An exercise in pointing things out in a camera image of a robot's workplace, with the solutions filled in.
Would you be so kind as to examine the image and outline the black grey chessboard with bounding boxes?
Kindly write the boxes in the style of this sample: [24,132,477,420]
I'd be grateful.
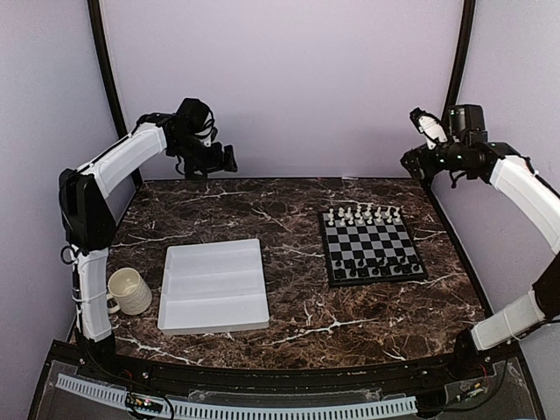
[318,210,428,287]

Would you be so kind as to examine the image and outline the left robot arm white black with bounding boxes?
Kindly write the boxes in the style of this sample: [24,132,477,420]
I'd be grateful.
[59,98,238,382]

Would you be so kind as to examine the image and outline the black piece bottom row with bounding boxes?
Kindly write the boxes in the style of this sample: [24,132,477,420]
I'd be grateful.
[334,269,347,280]

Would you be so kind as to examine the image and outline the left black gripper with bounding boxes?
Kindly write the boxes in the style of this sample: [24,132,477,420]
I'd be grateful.
[172,133,239,179]

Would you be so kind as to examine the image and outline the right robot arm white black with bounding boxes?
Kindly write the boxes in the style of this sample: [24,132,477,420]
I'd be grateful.
[401,104,559,380]

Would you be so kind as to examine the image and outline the white chess pieces row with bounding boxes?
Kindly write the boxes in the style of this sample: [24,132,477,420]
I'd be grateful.
[319,204,404,228]

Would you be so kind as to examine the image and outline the left black frame post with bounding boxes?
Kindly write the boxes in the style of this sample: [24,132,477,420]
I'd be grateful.
[87,0,144,183]

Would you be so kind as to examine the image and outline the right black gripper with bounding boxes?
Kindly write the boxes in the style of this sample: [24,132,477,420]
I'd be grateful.
[402,135,466,179]

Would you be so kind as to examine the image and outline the black front rail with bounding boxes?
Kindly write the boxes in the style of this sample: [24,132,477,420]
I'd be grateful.
[47,340,505,401]

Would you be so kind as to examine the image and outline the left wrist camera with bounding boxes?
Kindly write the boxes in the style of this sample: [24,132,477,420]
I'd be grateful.
[200,126,218,147]

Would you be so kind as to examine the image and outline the black frame post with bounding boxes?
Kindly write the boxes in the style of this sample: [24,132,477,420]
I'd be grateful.
[87,0,144,183]
[442,0,476,118]

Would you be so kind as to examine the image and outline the tall black piece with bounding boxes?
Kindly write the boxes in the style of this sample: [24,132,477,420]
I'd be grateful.
[345,259,356,277]

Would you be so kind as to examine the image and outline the cream ceramic mug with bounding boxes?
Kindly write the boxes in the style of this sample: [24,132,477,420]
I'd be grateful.
[107,268,152,316]

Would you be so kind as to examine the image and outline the white plastic tray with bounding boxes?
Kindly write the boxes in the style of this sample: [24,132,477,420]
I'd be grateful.
[157,239,270,336]

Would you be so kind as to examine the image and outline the right black frame post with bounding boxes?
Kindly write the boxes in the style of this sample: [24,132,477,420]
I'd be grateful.
[442,0,476,118]

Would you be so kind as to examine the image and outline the white cable duct strip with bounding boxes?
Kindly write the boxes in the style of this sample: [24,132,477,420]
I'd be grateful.
[55,374,417,419]

